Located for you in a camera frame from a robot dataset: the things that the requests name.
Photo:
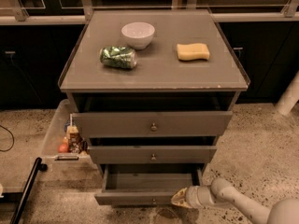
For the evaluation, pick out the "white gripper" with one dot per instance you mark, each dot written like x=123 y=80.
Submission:
x=193 y=196

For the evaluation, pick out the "grey bottom drawer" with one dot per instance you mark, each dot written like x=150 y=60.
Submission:
x=146 y=184

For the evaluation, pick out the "grey drawer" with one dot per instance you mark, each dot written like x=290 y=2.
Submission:
x=152 y=124
x=152 y=154
x=146 y=184

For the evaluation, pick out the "grey middle drawer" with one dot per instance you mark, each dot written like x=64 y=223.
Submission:
x=152 y=154

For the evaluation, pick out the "grey top drawer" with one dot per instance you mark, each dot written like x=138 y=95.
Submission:
x=152 y=124

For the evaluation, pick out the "grey wooden drawer cabinet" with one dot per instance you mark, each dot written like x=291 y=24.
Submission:
x=160 y=82

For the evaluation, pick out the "brown snack package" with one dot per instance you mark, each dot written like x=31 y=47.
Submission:
x=74 y=139

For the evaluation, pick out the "clear plastic storage bin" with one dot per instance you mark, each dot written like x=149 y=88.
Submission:
x=56 y=133

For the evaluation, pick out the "small orange fruit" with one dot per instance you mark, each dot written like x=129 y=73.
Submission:
x=63 y=148

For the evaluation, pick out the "black pole stand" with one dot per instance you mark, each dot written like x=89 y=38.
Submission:
x=38 y=166

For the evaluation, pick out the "yellow sponge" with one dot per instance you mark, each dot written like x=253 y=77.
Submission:
x=195 y=51

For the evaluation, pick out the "crushed green soda can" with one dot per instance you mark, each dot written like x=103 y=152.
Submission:
x=118 y=57

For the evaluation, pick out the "white ceramic bowl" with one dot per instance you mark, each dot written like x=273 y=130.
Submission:
x=138 y=35

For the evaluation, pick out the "white cylindrical post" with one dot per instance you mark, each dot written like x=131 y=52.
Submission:
x=290 y=97

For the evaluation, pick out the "metal window frame rail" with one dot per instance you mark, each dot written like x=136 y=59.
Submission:
x=79 y=11

